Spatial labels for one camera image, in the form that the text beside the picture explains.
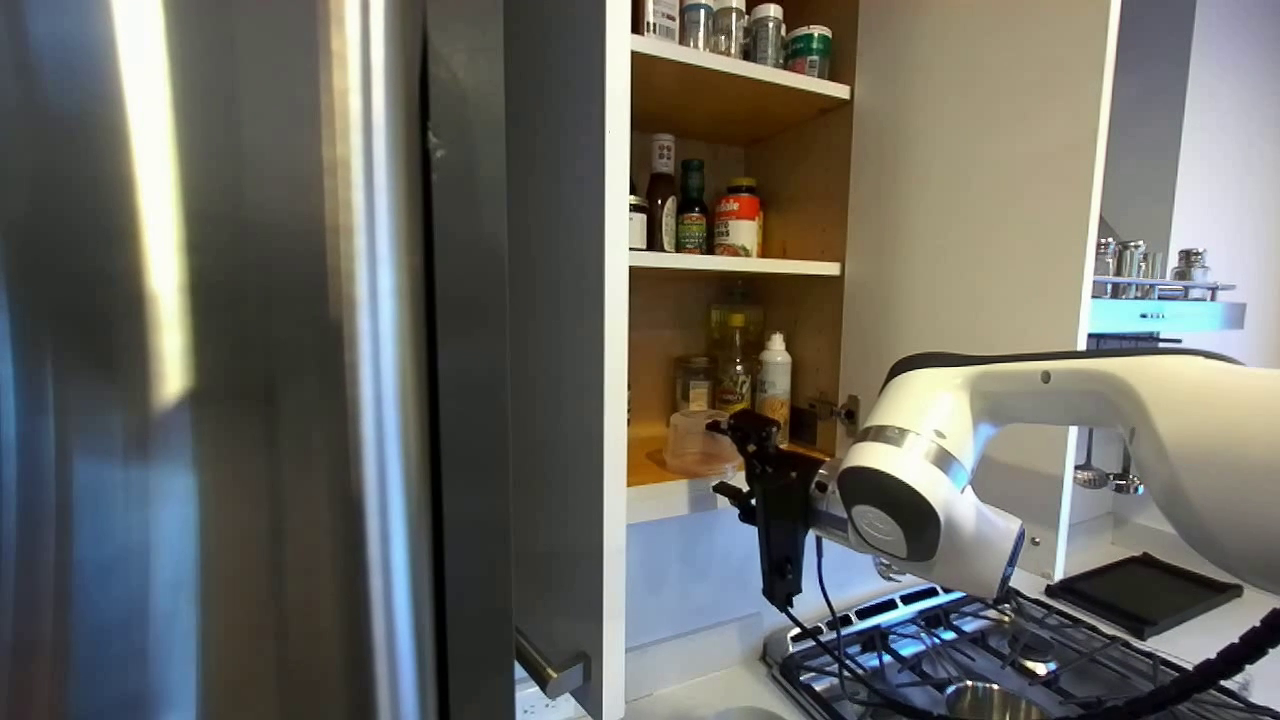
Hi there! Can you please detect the white plastic bottle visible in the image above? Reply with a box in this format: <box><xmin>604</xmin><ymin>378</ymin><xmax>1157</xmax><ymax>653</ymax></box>
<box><xmin>757</xmin><ymin>330</ymin><xmax>790</xmax><ymax>425</ymax></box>

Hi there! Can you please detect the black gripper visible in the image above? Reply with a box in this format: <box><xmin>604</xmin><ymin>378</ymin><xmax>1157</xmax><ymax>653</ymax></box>
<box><xmin>712</xmin><ymin>410</ymin><xmax>825</xmax><ymax>613</ymax></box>

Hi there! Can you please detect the gas stove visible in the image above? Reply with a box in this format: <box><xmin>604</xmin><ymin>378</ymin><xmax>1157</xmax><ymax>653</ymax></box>
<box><xmin>757</xmin><ymin>581</ymin><xmax>1280</xmax><ymax>720</ymax></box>

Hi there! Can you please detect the stainless steel refrigerator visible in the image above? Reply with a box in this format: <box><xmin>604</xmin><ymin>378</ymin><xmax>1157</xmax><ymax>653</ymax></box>
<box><xmin>0</xmin><ymin>0</ymin><xmax>626</xmax><ymax>720</ymax></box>

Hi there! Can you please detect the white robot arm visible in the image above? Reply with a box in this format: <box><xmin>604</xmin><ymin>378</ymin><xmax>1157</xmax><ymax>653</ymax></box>
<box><xmin>714</xmin><ymin>347</ymin><xmax>1280</xmax><ymax>609</ymax></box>

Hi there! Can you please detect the red lidded jar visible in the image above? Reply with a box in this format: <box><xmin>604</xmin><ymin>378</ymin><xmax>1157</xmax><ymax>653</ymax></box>
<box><xmin>712</xmin><ymin>175</ymin><xmax>763</xmax><ymax>257</ymax></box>

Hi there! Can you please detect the clear plastic container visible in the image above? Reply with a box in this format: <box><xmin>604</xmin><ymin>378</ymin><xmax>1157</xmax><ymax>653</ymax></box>
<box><xmin>659</xmin><ymin>409</ymin><xmax>736</xmax><ymax>476</ymax></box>

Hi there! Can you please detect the black tray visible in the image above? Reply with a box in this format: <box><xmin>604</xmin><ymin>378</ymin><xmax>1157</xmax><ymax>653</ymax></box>
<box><xmin>1048</xmin><ymin>553</ymin><xmax>1245</xmax><ymax>638</ymax></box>

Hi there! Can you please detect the dark glass bottle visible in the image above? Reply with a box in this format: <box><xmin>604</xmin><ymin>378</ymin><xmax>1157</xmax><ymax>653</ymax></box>
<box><xmin>675</xmin><ymin>161</ymin><xmax>709</xmax><ymax>252</ymax></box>

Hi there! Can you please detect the white cabinet door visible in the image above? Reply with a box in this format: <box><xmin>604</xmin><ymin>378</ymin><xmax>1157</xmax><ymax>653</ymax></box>
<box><xmin>837</xmin><ymin>0</ymin><xmax>1126</xmax><ymax>576</ymax></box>

